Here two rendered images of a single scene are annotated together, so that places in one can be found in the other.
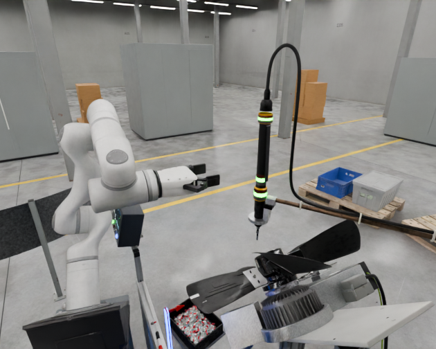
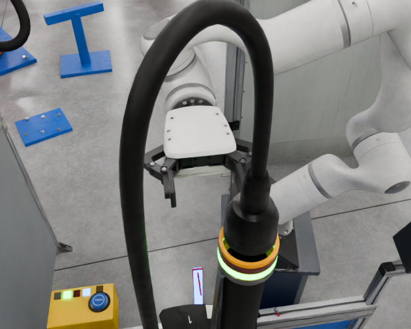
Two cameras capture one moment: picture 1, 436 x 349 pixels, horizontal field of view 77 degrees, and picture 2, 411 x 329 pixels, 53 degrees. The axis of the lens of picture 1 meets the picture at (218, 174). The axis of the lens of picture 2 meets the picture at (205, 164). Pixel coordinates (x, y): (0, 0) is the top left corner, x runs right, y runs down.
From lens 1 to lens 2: 0.89 m
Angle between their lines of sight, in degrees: 86
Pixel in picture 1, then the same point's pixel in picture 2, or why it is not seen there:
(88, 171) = (384, 86)
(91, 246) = (330, 174)
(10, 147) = not seen: outside the picture
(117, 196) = not seen: hidden behind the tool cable
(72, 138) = not seen: hidden behind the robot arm
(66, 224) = (348, 130)
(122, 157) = (152, 33)
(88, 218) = (367, 151)
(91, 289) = (280, 200)
